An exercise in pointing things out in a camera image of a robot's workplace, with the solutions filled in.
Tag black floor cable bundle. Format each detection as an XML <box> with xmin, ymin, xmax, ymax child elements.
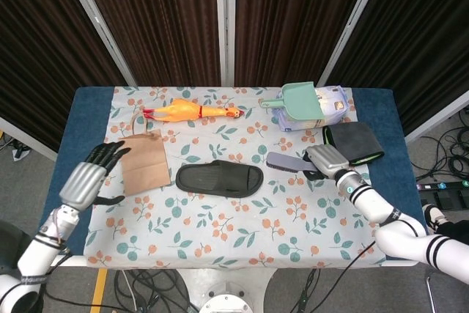
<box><xmin>113</xmin><ymin>268</ymin><xmax>201</xmax><ymax>313</ymax></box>
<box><xmin>416</xmin><ymin>107</ymin><xmax>469</xmax><ymax>182</ymax></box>

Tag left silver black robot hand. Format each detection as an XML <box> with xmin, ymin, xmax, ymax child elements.
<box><xmin>58</xmin><ymin>140</ymin><xmax>132</xmax><ymax>214</ymax></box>

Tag grey green folded cloth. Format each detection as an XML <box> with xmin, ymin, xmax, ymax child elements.
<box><xmin>322</xmin><ymin>121</ymin><xmax>385</xmax><ymax>166</ymax></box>

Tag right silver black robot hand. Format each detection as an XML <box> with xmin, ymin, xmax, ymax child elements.
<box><xmin>302</xmin><ymin>144</ymin><xmax>351</xmax><ymax>183</ymax></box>

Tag black slipper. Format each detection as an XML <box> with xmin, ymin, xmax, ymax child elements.
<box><xmin>175</xmin><ymin>160</ymin><xmax>265</xmax><ymax>199</ymax></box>

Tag white black sneaker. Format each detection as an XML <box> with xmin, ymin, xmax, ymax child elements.
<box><xmin>421</xmin><ymin>205</ymin><xmax>452</xmax><ymax>235</ymax></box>

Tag yellow rubber chicken toy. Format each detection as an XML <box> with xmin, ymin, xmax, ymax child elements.
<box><xmin>142</xmin><ymin>98</ymin><xmax>245</xmax><ymax>123</ymax></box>

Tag black trouser leg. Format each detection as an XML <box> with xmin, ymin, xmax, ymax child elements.
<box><xmin>435</xmin><ymin>219</ymin><xmax>469</xmax><ymax>247</ymax></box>

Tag black floor pedal box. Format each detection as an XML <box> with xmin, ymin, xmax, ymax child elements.
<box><xmin>421</xmin><ymin>190</ymin><xmax>469</xmax><ymax>208</ymax></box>

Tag blue table cover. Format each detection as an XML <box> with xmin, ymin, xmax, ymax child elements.
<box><xmin>34</xmin><ymin>86</ymin><xmax>435</xmax><ymax>262</ymax></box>

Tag brown paper bag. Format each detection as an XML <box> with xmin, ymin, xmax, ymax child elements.
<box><xmin>117</xmin><ymin>111</ymin><xmax>172</xmax><ymax>197</ymax></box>

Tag white table pedestal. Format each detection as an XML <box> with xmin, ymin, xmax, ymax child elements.
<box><xmin>174</xmin><ymin>267</ymin><xmax>280</xmax><ymax>313</ymax></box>

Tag dark brown partition panel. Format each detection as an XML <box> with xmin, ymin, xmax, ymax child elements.
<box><xmin>215</xmin><ymin>0</ymin><xmax>389</xmax><ymax>87</ymax></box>
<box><xmin>0</xmin><ymin>0</ymin><xmax>139</xmax><ymax>162</ymax></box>
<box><xmin>56</xmin><ymin>0</ymin><xmax>230</xmax><ymax>87</ymax></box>
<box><xmin>317</xmin><ymin>0</ymin><xmax>469</xmax><ymax>145</ymax></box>

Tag green plastic dustpan scoop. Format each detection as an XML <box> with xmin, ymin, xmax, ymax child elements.
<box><xmin>259</xmin><ymin>81</ymin><xmax>326</xmax><ymax>122</ymax></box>

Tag white round base disc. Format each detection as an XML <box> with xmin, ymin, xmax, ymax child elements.
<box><xmin>199</xmin><ymin>292</ymin><xmax>257</xmax><ymax>313</ymax></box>

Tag purple plastic-wrapped pack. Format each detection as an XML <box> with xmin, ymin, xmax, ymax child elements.
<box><xmin>275</xmin><ymin>86</ymin><xmax>348</xmax><ymax>133</ymax></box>

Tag floral patterned tablecloth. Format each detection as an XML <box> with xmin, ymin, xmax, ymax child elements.
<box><xmin>83</xmin><ymin>86</ymin><xmax>386</xmax><ymax>269</ymax></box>

